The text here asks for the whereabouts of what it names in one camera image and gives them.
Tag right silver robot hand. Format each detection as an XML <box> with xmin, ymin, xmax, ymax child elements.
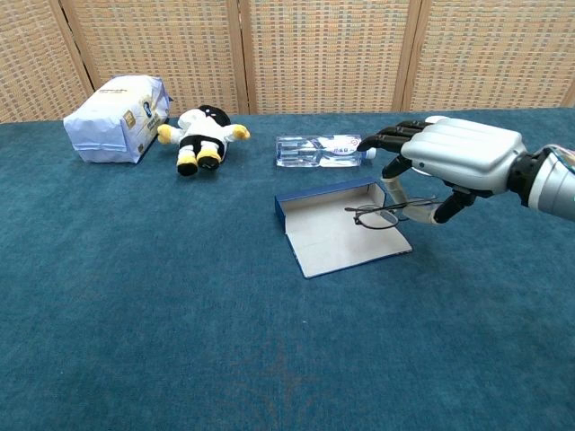
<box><xmin>358</xmin><ymin>115</ymin><xmax>527</xmax><ymax>225</ymax></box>

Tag black-framed eyeglasses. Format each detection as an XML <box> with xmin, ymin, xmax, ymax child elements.
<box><xmin>344</xmin><ymin>193</ymin><xmax>444</xmax><ymax>231</ymax></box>

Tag blue and grey box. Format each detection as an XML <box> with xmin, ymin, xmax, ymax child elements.
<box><xmin>274</xmin><ymin>176</ymin><xmax>413</xmax><ymax>279</ymax></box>

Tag clear plastic water bottle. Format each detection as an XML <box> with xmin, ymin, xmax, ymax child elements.
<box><xmin>274</xmin><ymin>133</ymin><xmax>377</xmax><ymax>170</ymax></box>

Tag woven bamboo folding screen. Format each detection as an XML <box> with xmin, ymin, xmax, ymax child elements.
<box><xmin>0</xmin><ymin>0</ymin><xmax>575</xmax><ymax>125</ymax></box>

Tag black white plush doll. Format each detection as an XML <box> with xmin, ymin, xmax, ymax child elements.
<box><xmin>156</xmin><ymin>104</ymin><xmax>252</xmax><ymax>177</ymax></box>

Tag blue carpet table cover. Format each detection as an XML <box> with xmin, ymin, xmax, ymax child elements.
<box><xmin>0</xmin><ymin>106</ymin><xmax>575</xmax><ymax>431</ymax></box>

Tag white tissue pack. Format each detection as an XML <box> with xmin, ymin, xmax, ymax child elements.
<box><xmin>63</xmin><ymin>74</ymin><xmax>174</xmax><ymax>164</ymax></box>

